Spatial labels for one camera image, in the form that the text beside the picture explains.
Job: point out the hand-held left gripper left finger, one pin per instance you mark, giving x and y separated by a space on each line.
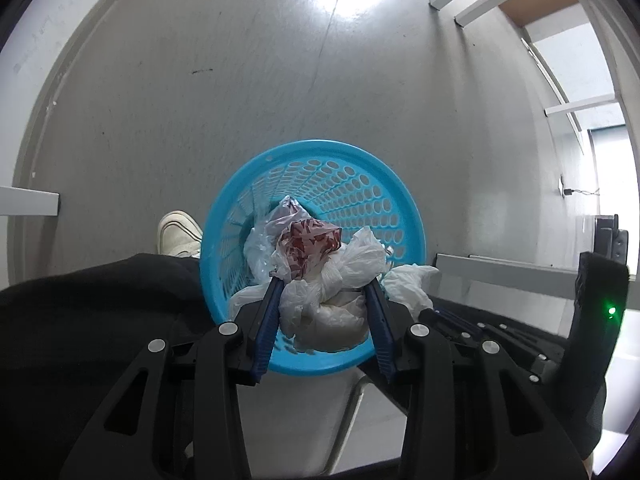
267 325

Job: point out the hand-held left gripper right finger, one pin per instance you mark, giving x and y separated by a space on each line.
378 327

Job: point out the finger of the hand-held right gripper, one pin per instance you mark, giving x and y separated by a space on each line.
525 337
520 357

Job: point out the white tissue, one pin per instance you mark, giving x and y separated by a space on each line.
407 282

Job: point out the knotted white plastic bag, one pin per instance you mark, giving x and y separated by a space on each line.
325 310

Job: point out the clear plastic bag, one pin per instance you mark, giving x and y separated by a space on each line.
262 245

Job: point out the blue plastic basket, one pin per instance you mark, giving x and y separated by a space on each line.
350 195

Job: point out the white furniture beam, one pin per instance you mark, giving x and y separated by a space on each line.
500 275
27 201

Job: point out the grey metal chair leg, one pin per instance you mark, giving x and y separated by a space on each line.
350 410

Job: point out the red printed clear wrapper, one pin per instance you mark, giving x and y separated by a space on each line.
310 242

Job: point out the person's white shoe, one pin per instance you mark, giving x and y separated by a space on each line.
177 235

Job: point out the person's black pants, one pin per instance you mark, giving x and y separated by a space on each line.
75 310

